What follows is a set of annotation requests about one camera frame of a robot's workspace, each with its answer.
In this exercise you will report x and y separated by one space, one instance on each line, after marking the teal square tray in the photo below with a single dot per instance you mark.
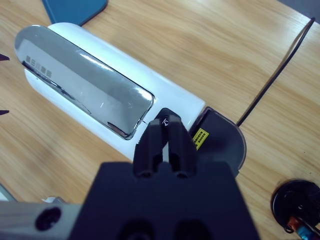
75 10

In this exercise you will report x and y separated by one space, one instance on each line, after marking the orange coffee capsule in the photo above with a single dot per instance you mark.
293 222

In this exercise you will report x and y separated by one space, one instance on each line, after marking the white capsule coffee machine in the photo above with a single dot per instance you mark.
155 82

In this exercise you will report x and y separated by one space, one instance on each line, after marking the black capsule holder with rods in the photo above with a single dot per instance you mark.
282 200

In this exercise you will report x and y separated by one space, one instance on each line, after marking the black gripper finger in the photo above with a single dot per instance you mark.
148 150
181 150
3 112
3 57

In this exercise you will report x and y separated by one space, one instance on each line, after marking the blue coffee capsule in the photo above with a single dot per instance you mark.
303 233

